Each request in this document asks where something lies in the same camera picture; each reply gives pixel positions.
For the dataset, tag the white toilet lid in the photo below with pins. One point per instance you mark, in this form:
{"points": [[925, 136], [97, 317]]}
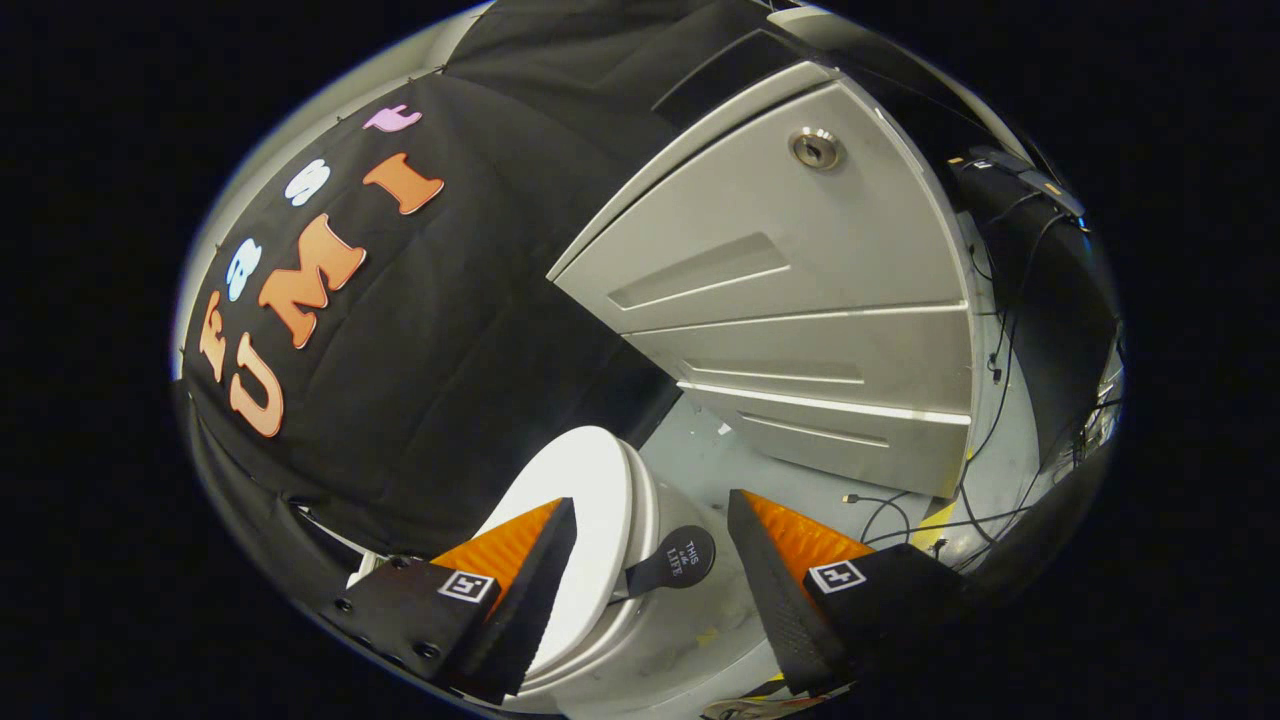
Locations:
{"points": [[590, 500]]}

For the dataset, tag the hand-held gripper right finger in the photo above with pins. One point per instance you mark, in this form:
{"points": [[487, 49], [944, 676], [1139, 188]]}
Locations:
{"points": [[770, 590]]}

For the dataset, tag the white toilet with tank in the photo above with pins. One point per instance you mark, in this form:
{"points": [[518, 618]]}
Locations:
{"points": [[680, 650]]}

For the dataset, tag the white toilet seat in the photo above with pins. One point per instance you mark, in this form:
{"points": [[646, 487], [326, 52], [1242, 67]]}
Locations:
{"points": [[648, 505]]}

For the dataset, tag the white drawer cabinet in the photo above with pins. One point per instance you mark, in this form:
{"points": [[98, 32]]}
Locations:
{"points": [[800, 280]]}

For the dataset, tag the black backdrop cloth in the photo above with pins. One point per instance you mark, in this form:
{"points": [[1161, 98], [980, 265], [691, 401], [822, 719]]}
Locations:
{"points": [[470, 350]]}

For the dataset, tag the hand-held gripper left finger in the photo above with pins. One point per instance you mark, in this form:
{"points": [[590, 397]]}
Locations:
{"points": [[535, 590]]}

